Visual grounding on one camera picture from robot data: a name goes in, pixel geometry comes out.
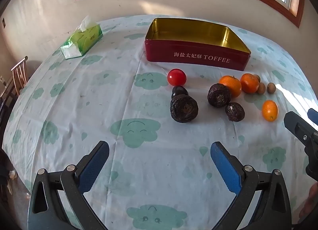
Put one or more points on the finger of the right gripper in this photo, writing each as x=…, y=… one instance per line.
x=305, y=133
x=313, y=115

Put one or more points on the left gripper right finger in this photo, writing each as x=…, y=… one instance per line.
x=273, y=209

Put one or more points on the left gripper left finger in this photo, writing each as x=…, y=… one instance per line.
x=46, y=210

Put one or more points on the small orange kumquat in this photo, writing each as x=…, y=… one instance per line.
x=270, y=111

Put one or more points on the brown longan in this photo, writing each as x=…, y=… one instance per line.
x=261, y=89
x=271, y=88
x=257, y=77

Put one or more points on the orange tangerine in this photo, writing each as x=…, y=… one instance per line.
x=233, y=84
x=249, y=83

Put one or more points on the small dark wrinkled fruit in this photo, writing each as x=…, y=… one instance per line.
x=235, y=112

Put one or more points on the large dark wrinkled fruit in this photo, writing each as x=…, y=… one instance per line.
x=183, y=108

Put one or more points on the dark round plum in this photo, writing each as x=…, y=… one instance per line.
x=177, y=90

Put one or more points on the red cherry tomato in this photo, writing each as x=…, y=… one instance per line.
x=176, y=77

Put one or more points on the brown longan back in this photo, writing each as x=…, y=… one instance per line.
x=257, y=77

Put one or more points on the person's right hand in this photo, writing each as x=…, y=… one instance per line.
x=309, y=204

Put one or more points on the wooden chair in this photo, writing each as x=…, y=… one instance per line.
x=16, y=83

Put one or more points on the cloud pattern tablecloth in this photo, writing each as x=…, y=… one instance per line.
x=159, y=174

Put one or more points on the red gold toffee tin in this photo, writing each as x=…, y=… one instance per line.
x=180, y=40

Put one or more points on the green tissue pack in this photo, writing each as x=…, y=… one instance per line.
x=86, y=35

